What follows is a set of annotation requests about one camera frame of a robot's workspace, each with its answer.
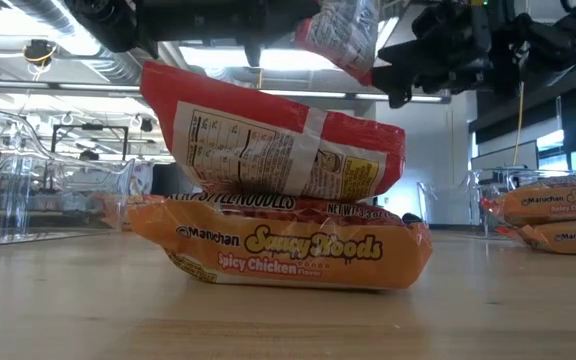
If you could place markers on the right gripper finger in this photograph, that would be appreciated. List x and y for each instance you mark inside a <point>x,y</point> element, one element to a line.
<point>393,75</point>
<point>400,96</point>

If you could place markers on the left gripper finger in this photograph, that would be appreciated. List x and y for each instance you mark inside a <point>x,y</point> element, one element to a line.
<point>253,55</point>

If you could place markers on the red beef ramen packet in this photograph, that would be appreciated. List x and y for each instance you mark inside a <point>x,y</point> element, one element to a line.
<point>338,35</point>
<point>248,105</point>

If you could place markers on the orange Saucy Noods packet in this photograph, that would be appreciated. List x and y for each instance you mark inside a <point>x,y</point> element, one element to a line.
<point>288,265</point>
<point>140,205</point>
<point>558,202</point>
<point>568,240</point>

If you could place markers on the bright ceiling light panel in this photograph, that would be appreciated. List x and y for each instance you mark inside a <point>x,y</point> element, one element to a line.
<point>203,57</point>

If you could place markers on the clear plastic bin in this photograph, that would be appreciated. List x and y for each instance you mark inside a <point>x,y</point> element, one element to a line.
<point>518,171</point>
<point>28,150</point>

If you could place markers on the black chair back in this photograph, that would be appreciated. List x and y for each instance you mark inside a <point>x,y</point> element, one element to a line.
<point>173,180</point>

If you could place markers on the round black ceiling device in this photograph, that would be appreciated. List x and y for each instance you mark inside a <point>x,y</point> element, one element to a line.
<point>39,51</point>

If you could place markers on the silver spiral ceiling duct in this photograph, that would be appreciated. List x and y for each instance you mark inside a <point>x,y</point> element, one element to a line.
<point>118,67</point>

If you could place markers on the black frame stand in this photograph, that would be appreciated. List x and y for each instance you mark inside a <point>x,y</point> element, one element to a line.
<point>88,127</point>

